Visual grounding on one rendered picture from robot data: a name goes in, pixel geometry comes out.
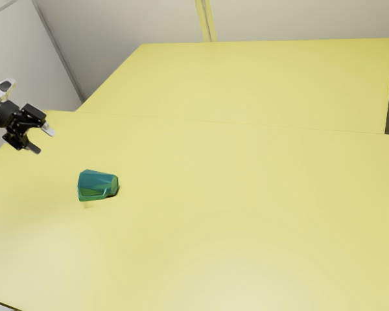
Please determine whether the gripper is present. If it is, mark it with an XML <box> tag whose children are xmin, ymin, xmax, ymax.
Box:
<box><xmin>0</xmin><ymin>100</ymin><xmax>57</xmax><ymax>155</ymax></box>

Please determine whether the teal faceted mug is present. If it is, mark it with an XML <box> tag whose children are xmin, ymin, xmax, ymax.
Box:
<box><xmin>77</xmin><ymin>168</ymin><xmax>120</xmax><ymax>203</ymax></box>

